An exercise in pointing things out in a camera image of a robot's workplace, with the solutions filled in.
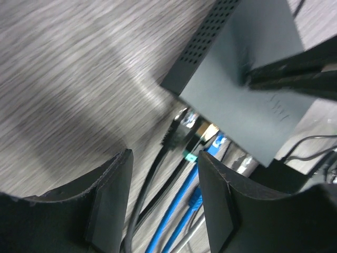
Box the black ethernet cable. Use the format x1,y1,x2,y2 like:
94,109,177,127
123,105,195,253

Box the long blue ethernet cable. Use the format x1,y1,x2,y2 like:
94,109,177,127
144,131,227,253

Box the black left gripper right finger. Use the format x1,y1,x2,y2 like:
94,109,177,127
198,151,336,252

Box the black power adapter cord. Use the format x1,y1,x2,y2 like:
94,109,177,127
279,0,337,185

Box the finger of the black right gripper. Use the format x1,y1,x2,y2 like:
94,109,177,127
247,36,336,101

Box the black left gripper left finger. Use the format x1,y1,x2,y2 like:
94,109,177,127
1,149,133,252

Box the short blue ethernet cable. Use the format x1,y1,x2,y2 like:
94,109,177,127
163,184,205,253

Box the black network switch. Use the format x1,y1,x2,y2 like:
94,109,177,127
161,1,314,166

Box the grey ethernet cable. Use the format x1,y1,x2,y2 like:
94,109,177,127
173,218,206,253

